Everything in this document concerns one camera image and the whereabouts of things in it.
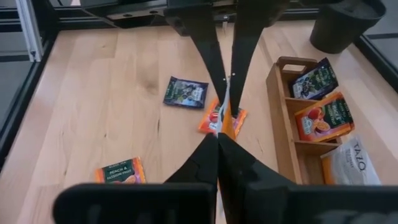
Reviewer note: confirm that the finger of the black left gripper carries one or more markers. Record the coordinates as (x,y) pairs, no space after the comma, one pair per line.
(206,46)
(245,46)

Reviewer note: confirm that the wooden three-compartment tea box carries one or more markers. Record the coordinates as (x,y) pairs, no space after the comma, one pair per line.
(280,124)

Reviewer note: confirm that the silver aluminium profile post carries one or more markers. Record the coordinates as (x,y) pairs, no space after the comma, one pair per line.
(29,31)

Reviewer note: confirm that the green plant in black pot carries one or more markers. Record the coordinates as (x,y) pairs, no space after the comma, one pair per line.
(345,25)

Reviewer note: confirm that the dark blue blackcurrant tea bag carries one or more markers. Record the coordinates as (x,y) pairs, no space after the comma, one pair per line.
(314,81)
(186,92)

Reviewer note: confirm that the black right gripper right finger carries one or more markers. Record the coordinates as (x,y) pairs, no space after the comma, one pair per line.
(280,205)

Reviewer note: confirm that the orange peach tea bag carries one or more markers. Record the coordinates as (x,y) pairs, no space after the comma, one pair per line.
(209,121)
(325,118)
(122,172)

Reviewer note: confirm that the white orange Tazo tea bag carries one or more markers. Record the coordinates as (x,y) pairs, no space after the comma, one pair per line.
(351,161)
(225,119)

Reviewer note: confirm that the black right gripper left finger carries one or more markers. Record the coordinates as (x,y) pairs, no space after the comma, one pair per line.
(140,203)

